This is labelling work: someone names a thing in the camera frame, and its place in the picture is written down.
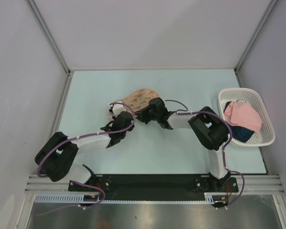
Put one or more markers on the pink garment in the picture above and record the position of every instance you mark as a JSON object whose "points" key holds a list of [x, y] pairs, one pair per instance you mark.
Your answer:
{"points": [[244, 115]]}

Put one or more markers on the left aluminium corner post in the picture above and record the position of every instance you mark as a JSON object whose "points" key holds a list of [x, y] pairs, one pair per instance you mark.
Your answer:
{"points": [[47, 34]]}

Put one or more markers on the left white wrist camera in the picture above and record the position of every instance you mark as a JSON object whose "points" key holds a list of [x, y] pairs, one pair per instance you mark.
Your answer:
{"points": [[115, 109]]}

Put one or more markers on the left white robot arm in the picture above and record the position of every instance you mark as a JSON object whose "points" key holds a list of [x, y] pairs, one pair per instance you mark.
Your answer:
{"points": [[56, 158]]}

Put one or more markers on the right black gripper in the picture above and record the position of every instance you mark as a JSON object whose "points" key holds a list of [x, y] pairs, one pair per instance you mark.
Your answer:
{"points": [[142, 115]]}

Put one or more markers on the dark blue garment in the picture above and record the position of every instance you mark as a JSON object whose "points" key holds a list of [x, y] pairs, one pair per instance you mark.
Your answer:
{"points": [[240, 133]]}

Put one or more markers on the pink patterned laundry bag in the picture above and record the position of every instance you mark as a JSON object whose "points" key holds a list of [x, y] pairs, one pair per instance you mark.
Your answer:
{"points": [[138, 99]]}

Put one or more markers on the white slotted cable duct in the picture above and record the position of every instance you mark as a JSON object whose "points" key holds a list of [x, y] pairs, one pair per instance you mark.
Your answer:
{"points": [[66, 198]]}

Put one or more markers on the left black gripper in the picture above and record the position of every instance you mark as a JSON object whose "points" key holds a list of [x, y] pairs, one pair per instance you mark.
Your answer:
{"points": [[113, 118]]}

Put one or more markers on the right aluminium corner post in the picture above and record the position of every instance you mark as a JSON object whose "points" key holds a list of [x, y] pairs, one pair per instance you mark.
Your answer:
{"points": [[257, 32]]}

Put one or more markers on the aluminium corner post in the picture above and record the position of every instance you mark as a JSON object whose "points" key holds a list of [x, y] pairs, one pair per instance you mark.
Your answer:
{"points": [[257, 32], [47, 34]]}

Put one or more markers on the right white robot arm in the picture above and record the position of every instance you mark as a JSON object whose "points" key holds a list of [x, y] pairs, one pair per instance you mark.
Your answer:
{"points": [[212, 131]]}

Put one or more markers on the white plastic basket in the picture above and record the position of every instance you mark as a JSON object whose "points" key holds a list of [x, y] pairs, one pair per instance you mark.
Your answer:
{"points": [[266, 135]]}

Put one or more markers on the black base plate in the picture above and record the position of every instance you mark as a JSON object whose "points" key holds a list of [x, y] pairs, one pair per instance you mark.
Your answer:
{"points": [[158, 187]]}

